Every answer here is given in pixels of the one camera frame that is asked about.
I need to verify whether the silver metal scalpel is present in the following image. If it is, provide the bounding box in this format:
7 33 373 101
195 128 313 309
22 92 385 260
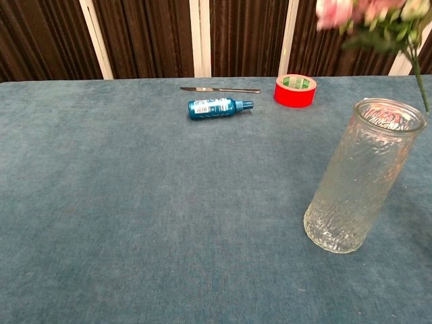
180 86 262 95

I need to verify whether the dark brown curtain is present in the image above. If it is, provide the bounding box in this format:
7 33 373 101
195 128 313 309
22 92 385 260
0 0 432 84

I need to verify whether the white vertical frame post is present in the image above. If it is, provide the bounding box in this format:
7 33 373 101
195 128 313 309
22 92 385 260
277 0 300 78
388 50 414 76
78 0 114 80
188 0 212 78

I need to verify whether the pink white artificial flower bouquet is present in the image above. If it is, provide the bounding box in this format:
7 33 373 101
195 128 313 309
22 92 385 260
316 0 432 113

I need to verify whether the clear textured glass vase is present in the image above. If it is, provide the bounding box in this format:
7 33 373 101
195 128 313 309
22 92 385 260
303 97 428 255

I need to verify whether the red duct tape roll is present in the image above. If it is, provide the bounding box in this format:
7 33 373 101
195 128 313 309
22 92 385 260
273 74 318 109

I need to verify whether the blue velvet tablecloth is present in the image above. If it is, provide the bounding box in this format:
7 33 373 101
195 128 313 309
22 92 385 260
0 74 432 324

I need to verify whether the blue spray bottle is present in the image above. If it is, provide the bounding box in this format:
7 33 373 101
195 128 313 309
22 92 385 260
187 97 254 121

